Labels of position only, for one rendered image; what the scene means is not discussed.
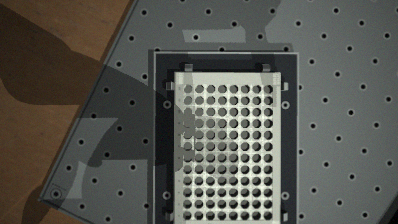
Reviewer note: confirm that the white multi-well plate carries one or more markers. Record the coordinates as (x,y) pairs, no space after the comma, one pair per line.
(210,105)

